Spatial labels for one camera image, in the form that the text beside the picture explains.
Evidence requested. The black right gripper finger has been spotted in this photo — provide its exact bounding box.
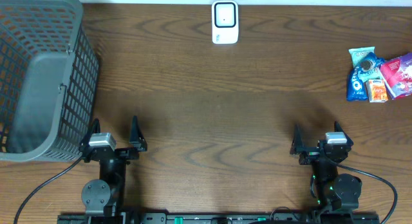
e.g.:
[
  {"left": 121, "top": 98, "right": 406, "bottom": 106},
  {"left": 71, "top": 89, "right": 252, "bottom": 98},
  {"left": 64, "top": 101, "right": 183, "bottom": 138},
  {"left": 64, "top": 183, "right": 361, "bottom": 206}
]
[
  {"left": 290, "top": 125, "right": 304, "bottom": 154},
  {"left": 334, "top": 121, "right": 353, "bottom": 146}
]

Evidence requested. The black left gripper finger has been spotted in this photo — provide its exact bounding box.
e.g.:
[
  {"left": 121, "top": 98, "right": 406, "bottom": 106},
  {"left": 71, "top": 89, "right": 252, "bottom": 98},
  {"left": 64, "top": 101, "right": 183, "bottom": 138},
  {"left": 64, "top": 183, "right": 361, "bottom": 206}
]
[
  {"left": 129, "top": 115, "right": 147, "bottom": 152},
  {"left": 79, "top": 118, "right": 100, "bottom": 153}
]

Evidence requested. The orange tissue pack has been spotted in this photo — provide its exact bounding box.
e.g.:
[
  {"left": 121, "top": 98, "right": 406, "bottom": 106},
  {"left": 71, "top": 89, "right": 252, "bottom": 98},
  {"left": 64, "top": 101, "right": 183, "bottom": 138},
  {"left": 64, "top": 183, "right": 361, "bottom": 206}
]
[{"left": 366, "top": 79, "right": 388, "bottom": 102}]

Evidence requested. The blue snack bar wrapper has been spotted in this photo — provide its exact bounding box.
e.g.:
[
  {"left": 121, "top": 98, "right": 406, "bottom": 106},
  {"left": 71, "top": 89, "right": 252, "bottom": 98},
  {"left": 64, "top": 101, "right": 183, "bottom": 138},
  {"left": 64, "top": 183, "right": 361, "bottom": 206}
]
[{"left": 346, "top": 52, "right": 385, "bottom": 101}]

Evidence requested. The mint green snack packet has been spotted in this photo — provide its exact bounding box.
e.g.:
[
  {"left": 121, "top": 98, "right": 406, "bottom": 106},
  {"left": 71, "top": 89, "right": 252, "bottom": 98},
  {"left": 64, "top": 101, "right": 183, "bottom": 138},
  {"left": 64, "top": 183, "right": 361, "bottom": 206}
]
[{"left": 348, "top": 46, "right": 375, "bottom": 67}]

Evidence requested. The purple snack package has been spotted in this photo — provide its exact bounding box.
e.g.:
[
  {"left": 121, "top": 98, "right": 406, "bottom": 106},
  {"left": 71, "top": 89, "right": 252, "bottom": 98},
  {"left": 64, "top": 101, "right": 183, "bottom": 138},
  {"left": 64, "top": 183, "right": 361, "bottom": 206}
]
[{"left": 380, "top": 53, "right": 411, "bottom": 99}]

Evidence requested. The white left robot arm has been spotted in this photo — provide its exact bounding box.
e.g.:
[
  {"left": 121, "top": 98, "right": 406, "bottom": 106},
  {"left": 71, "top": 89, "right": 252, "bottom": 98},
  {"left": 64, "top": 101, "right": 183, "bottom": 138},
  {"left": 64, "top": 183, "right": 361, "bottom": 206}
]
[{"left": 79, "top": 116, "right": 147, "bottom": 217}]

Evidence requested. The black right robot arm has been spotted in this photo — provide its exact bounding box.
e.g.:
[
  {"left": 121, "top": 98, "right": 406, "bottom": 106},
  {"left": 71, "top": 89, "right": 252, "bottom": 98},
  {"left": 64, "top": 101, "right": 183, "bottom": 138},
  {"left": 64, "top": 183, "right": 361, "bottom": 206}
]
[{"left": 290, "top": 122, "right": 362, "bottom": 211}]

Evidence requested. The white barcode scanner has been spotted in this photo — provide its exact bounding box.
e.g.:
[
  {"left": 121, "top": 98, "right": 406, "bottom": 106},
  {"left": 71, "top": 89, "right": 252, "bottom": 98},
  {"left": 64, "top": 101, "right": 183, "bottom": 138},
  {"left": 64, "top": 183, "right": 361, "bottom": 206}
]
[{"left": 211, "top": 0, "right": 239, "bottom": 44}]

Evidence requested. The grey plastic mesh basket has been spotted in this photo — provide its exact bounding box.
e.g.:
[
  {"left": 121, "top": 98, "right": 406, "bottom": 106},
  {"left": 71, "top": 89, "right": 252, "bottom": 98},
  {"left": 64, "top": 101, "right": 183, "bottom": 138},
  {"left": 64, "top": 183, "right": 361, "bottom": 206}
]
[{"left": 1, "top": 0, "right": 100, "bottom": 162}]

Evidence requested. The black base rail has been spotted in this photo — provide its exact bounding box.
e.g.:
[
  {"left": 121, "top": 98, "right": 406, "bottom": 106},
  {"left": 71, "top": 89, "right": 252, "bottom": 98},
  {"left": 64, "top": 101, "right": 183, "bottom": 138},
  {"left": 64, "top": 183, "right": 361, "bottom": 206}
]
[{"left": 57, "top": 210, "right": 380, "bottom": 224}]

